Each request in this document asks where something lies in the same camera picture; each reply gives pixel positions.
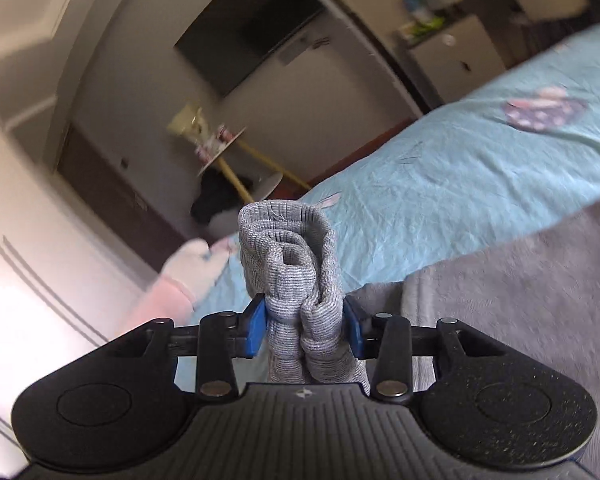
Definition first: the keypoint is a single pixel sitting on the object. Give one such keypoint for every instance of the white bedside cabinet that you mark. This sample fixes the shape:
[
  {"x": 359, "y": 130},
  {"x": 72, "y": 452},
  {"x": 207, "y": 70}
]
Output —
[{"x": 455, "y": 60}]

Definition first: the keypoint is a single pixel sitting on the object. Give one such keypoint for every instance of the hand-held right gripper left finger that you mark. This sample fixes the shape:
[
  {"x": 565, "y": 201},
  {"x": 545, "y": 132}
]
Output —
[{"x": 255, "y": 330}]

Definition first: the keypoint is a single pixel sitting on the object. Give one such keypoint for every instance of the round side table yellow legs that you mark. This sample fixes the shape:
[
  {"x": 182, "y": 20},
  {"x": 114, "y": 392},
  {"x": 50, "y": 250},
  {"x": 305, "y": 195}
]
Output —
[{"x": 265, "y": 157}]

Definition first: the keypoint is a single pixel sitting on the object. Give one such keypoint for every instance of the black bag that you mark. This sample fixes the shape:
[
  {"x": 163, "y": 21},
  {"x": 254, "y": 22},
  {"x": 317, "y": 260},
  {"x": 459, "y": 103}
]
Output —
[{"x": 217, "y": 200}]

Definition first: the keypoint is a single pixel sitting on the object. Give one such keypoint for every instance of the blue and white container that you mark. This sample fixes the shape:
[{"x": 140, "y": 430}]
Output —
[{"x": 416, "y": 0}]

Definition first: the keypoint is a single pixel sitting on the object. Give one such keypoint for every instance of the grey pants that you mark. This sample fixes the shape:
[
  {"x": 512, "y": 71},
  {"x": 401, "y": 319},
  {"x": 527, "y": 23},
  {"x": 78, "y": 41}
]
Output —
[{"x": 300, "y": 270}]

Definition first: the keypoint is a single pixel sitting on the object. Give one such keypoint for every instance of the light blue printed bedsheet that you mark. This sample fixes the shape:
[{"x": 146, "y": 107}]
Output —
[{"x": 455, "y": 170}]

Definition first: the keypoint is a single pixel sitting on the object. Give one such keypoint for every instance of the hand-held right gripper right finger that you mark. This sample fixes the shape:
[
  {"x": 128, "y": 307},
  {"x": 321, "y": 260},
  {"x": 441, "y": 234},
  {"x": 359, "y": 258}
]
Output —
[{"x": 354, "y": 335}]

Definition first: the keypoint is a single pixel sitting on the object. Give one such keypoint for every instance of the black wall television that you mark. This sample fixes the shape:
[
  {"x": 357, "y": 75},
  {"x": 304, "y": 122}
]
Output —
[{"x": 250, "y": 25}]

